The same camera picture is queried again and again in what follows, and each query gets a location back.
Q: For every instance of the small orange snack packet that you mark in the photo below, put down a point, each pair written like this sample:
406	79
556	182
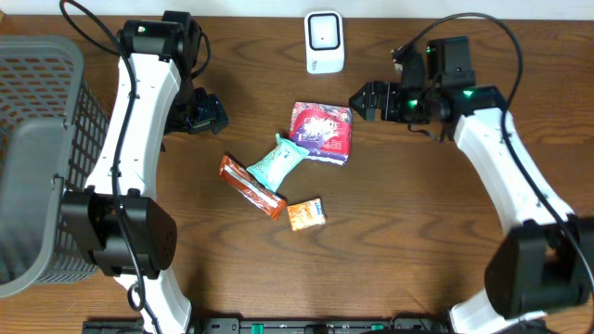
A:
306	214

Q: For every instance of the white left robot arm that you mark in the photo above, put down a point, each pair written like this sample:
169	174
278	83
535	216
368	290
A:
115	219

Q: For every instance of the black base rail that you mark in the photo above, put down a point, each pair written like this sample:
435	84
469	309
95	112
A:
402	324

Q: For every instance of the orange snack bar wrapper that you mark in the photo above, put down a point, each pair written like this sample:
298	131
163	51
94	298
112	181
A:
264	199

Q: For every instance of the grey plastic mesh basket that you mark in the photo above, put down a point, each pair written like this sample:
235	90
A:
52	131

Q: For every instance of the purple red snack packet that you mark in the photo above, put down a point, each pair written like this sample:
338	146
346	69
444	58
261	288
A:
325	130

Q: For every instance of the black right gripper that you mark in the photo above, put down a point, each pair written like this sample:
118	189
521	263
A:
383	101

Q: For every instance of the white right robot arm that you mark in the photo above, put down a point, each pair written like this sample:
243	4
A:
544	263

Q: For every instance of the teal snack packet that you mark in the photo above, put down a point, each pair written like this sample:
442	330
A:
271	170

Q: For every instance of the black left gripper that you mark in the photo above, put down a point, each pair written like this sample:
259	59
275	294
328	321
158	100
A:
202	117

